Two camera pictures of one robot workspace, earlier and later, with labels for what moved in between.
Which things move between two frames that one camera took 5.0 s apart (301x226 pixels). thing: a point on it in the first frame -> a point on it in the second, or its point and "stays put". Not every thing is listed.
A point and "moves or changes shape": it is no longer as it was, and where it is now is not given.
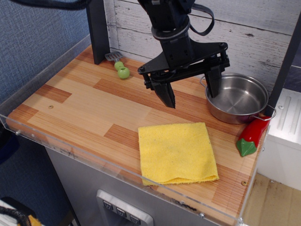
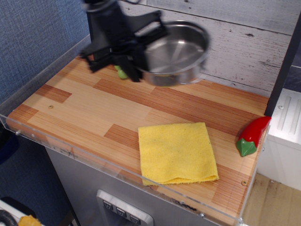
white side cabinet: (279, 156) stays put
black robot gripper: (180, 56) -> (116, 37)
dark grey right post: (285, 67) stays put
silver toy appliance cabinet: (101, 197) stays put
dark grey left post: (99, 30) stays put
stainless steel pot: (241, 97) moves or changes shape
